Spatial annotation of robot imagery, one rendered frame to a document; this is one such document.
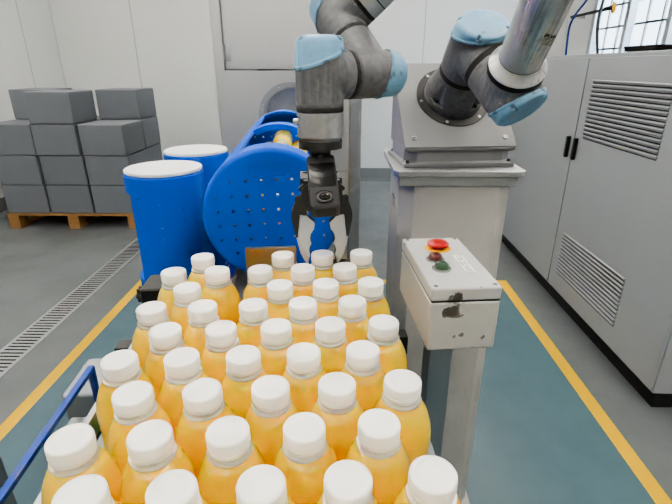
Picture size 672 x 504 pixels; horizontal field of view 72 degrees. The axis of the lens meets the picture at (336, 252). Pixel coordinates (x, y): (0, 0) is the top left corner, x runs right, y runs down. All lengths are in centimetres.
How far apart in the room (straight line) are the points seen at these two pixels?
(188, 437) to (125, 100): 443
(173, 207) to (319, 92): 110
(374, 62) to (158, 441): 60
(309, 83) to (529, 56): 44
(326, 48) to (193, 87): 560
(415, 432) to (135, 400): 28
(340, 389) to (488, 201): 83
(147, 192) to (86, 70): 512
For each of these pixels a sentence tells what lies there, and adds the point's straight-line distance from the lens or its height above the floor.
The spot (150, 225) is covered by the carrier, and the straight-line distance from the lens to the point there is 178.
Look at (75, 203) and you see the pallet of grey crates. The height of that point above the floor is 24.
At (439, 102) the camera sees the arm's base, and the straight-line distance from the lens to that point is 124.
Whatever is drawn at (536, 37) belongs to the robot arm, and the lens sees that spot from 96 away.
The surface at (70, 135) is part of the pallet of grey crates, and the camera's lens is 463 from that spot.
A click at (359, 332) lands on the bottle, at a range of 64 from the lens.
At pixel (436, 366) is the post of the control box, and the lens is 82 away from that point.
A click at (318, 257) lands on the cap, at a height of 108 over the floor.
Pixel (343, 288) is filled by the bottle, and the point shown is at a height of 105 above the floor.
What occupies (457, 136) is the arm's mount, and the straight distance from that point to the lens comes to 122.
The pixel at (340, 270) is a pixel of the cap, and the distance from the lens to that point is 73.
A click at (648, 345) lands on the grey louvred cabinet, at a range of 242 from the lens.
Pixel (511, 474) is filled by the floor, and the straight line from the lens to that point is 197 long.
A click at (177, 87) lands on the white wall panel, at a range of 636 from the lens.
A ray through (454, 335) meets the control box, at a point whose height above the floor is 102.
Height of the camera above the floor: 138
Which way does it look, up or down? 22 degrees down
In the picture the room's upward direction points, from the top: straight up
